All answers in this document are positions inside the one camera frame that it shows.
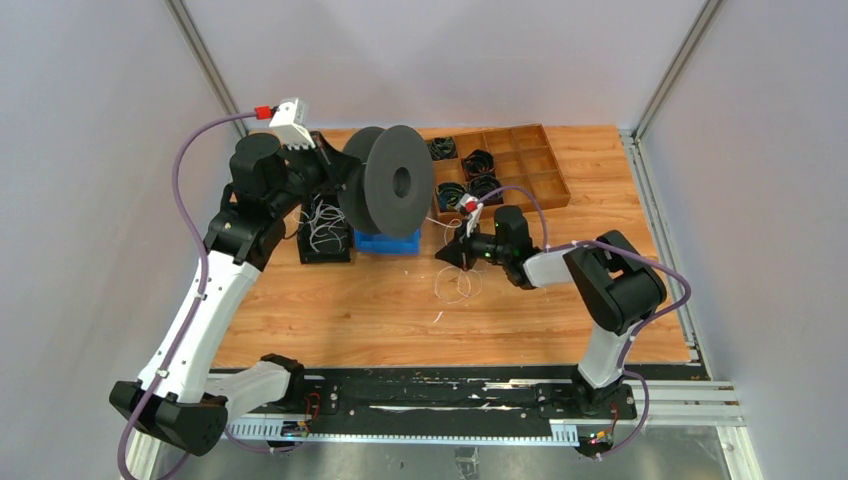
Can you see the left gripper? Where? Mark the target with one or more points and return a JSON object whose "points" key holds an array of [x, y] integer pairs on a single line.
{"points": [[338, 166]]}

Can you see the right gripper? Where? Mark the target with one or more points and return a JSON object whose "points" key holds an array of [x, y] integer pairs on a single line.
{"points": [[455, 253]]}

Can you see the dark grey cable spool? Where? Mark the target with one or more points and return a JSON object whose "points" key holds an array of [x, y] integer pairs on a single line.
{"points": [[390, 191]]}

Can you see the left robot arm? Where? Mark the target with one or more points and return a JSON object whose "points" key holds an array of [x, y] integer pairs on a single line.
{"points": [[172, 400]]}

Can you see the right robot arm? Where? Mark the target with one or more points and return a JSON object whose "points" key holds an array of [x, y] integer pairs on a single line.
{"points": [[620, 292]]}

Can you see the rolled tie yellow green front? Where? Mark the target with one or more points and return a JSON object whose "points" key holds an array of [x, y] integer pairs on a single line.
{"points": [[449, 194]]}

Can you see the black plastic bin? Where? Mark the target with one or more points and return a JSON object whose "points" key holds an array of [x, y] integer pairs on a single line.
{"points": [[324, 235]]}

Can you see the rolled tie dark floral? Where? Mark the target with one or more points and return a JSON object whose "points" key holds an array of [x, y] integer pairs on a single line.
{"points": [[483, 184]]}

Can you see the blue plastic bin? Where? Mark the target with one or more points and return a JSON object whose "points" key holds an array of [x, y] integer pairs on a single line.
{"points": [[382, 244]]}

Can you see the rolled tie orange pattern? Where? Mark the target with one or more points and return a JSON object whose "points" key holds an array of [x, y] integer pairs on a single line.
{"points": [[478, 162]]}

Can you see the rolled tie green pattern back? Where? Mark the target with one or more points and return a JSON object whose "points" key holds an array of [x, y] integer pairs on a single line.
{"points": [[442, 148]]}

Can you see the wooden compartment tray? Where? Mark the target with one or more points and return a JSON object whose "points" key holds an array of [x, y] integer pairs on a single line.
{"points": [[525, 165]]}

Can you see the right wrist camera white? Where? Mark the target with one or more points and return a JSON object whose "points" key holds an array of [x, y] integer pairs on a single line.
{"points": [[471, 208]]}

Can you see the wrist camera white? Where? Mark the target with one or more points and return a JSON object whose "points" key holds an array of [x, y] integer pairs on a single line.
{"points": [[288, 123], [471, 208]]}

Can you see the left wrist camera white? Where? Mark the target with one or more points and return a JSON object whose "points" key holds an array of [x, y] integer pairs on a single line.
{"points": [[288, 123]]}

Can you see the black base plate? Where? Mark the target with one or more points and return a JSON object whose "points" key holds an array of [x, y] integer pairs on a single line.
{"points": [[467, 401]]}

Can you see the aluminium frame rail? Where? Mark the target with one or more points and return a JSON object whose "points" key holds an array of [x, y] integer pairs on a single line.
{"points": [[664, 396]]}

